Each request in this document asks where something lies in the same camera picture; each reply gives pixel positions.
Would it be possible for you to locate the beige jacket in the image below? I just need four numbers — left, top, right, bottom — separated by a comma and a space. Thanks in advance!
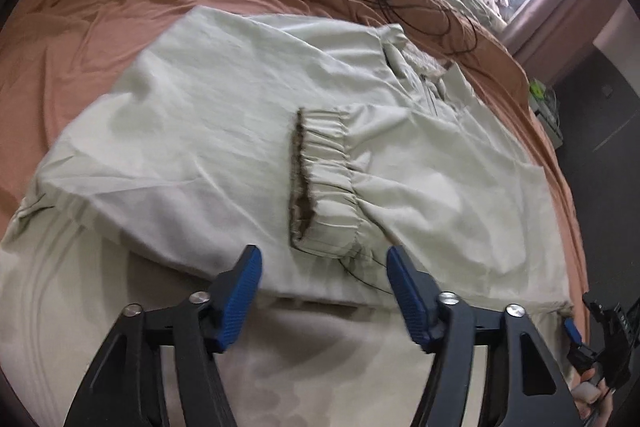
0, 5, 576, 427

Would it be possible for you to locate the right hand with bandaged finger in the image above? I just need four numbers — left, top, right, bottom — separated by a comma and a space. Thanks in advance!
570, 369, 613, 426

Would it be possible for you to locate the orange-brown blanket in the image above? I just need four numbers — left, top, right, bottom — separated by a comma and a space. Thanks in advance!
1, 0, 588, 303

